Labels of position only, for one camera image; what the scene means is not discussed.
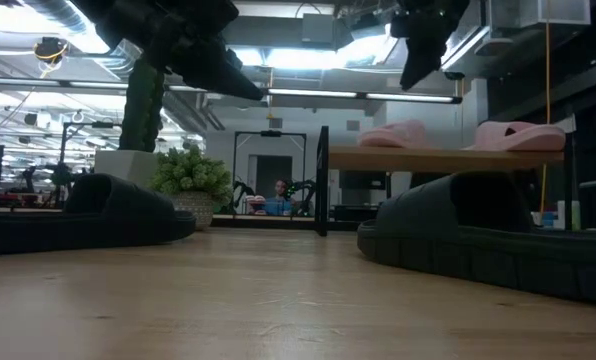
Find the black aluminium table frame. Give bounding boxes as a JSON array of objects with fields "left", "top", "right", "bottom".
[{"left": 210, "top": 213, "right": 359, "bottom": 234}]

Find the black camera stand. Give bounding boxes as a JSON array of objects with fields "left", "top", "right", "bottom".
[{"left": 57, "top": 119, "right": 125, "bottom": 209}]

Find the small succulent patterned pot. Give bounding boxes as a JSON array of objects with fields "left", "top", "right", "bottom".
[{"left": 147, "top": 144, "right": 235, "bottom": 231}]

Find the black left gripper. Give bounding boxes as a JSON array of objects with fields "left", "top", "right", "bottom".
[{"left": 142, "top": 0, "right": 265, "bottom": 101}]

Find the yellow cable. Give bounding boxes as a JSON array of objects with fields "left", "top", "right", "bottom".
[{"left": 538, "top": 19, "right": 552, "bottom": 216}]

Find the person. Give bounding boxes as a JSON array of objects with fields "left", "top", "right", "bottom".
[{"left": 263, "top": 178, "right": 295, "bottom": 217}]

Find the black gantry frame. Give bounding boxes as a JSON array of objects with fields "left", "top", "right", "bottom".
[{"left": 231, "top": 129, "right": 309, "bottom": 217}]

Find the long ceiling light bar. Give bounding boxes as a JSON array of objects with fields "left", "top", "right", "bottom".
[{"left": 0, "top": 75, "right": 463, "bottom": 105}]

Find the black rubber slide sandal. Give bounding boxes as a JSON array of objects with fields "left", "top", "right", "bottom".
[
  {"left": 356, "top": 169, "right": 596, "bottom": 307},
  {"left": 0, "top": 172, "right": 198, "bottom": 257}
]

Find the wooden shelf black metal frame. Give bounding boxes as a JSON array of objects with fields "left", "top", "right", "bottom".
[{"left": 313, "top": 124, "right": 579, "bottom": 239}]

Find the tall cactus white pot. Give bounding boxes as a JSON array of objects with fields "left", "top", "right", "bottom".
[{"left": 93, "top": 54, "right": 167, "bottom": 189}]

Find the white plastic bottle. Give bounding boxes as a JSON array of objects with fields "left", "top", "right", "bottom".
[{"left": 556, "top": 199, "right": 582, "bottom": 231}]

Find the pink rubber slide sandal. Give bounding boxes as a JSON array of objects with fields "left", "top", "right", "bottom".
[
  {"left": 356, "top": 118, "right": 429, "bottom": 149},
  {"left": 463, "top": 120, "right": 568, "bottom": 153}
]

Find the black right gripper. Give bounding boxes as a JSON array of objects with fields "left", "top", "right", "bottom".
[{"left": 390, "top": 0, "right": 472, "bottom": 91}]

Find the yellow cable reel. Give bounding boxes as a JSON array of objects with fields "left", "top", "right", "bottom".
[{"left": 32, "top": 35, "right": 70, "bottom": 66}]

